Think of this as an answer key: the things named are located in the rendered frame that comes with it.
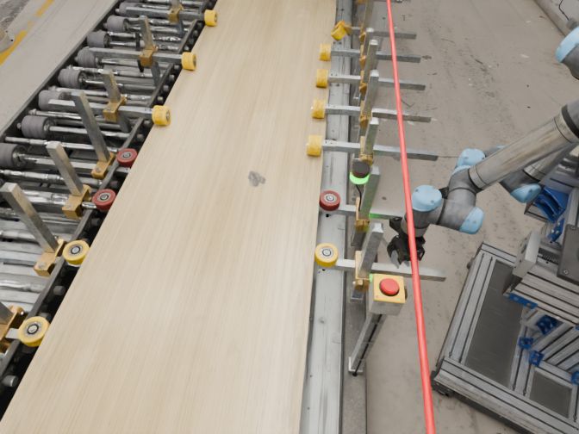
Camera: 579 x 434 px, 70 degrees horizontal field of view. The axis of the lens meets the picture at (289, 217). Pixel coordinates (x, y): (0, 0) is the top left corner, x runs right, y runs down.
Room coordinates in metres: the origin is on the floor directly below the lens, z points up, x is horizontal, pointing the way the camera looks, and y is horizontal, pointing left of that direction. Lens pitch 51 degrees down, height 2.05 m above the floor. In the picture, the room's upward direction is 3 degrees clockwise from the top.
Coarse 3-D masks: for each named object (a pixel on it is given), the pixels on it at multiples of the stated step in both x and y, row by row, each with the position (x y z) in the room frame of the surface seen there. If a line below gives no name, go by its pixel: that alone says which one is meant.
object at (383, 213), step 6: (342, 204) 1.05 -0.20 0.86; (324, 210) 1.03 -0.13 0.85; (336, 210) 1.02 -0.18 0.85; (342, 210) 1.02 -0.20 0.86; (348, 210) 1.02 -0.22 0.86; (354, 210) 1.02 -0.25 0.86; (372, 210) 1.03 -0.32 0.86; (378, 210) 1.03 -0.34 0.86; (384, 210) 1.03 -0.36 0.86; (390, 210) 1.03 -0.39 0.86; (396, 210) 1.03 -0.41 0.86; (372, 216) 1.01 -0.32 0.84; (378, 216) 1.01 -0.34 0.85; (384, 216) 1.01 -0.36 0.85; (390, 216) 1.01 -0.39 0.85; (396, 216) 1.01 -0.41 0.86; (402, 216) 1.01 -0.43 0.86
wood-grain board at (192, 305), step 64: (256, 0) 2.72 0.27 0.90; (320, 0) 2.76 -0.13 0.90; (256, 64) 1.96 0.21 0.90; (320, 64) 1.99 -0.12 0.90; (192, 128) 1.42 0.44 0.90; (256, 128) 1.44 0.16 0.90; (320, 128) 1.46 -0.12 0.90; (128, 192) 1.03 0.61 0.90; (192, 192) 1.04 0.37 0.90; (256, 192) 1.06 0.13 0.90; (128, 256) 0.74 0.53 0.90; (192, 256) 0.76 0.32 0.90; (256, 256) 0.77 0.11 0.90; (64, 320) 0.51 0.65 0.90; (128, 320) 0.52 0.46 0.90; (192, 320) 0.53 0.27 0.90; (256, 320) 0.54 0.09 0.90; (64, 384) 0.33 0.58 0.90; (128, 384) 0.34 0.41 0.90; (192, 384) 0.34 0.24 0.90; (256, 384) 0.35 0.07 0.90
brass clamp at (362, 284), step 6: (360, 252) 0.83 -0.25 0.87; (354, 258) 0.82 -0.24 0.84; (360, 258) 0.80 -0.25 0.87; (354, 270) 0.77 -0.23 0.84; (354, 276) 0.74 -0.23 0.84; (354, 282) 0.71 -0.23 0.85; (360, 282) 0.70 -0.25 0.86; (366, 282) 0.71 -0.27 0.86; (360, 288) 0.70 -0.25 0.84; (366, 288) 0.70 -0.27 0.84
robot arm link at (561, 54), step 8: (576, 32) 1.15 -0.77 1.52; (568, 40) 1.14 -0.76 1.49; (576, 40) 1.12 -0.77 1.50; (560, 48) 1.15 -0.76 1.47; (568, 48) 1.13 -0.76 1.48; (576, 48) 1.11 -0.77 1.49; (560, 56) 1.14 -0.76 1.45; (568, 56) 1.12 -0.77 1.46; (576, 56) 1.10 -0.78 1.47; (568, 64) 1.12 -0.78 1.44; (576, 64) 1.09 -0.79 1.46; (576, 72) 1.10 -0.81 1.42
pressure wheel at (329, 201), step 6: (324, 192) 1.07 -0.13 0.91; (330, 192) 1.07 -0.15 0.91; (336, 192) 1.07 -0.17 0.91; (324, 198) 1.04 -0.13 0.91; (330, 198) 1.03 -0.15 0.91; (336, 198) 1.04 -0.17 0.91; (324, 204) 1.01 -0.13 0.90; (330, 204) 1.01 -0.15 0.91; (336, 204) 1.01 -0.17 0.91; (330, 210) 1.00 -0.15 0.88
